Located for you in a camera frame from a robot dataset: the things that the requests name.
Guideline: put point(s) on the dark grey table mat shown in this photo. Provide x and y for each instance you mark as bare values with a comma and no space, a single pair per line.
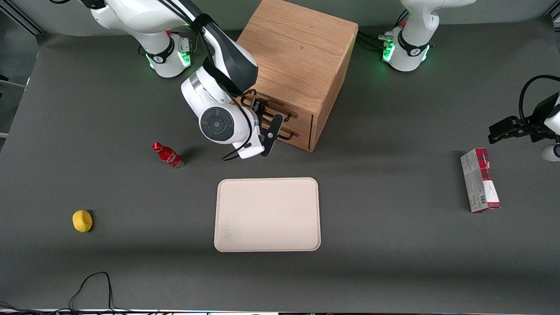
393,262

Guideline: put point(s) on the aluminium frame bar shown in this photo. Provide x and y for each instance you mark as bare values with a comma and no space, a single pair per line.
554,8
24,19

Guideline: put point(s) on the yellow lemon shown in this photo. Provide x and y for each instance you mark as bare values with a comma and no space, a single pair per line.
82,221

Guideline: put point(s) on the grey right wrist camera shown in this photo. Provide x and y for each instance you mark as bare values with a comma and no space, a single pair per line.
251,148

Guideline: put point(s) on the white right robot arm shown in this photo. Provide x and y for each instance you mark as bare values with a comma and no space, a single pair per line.
218,124

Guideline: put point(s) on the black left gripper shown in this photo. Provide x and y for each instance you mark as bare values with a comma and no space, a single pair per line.
536,124

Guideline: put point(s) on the red plaid carton box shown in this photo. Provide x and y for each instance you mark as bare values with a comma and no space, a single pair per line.
479,181

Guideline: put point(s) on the wooden drawer front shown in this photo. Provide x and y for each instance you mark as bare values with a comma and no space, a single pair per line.
304,121
304,141

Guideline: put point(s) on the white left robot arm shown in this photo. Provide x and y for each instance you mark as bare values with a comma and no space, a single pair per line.
411,48

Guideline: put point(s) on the red cola bottle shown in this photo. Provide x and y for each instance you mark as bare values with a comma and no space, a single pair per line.
168,155

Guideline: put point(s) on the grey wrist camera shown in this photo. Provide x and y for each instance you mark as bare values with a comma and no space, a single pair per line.
251,148
552,153

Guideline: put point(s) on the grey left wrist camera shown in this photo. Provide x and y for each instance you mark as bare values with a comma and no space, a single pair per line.
552,153

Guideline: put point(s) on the beige rectangular tray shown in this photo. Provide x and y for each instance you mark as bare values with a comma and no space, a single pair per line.
267,214

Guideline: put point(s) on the wooden drawer cabinet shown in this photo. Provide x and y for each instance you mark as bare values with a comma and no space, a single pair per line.
302,48

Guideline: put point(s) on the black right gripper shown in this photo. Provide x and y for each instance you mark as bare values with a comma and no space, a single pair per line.
259,108

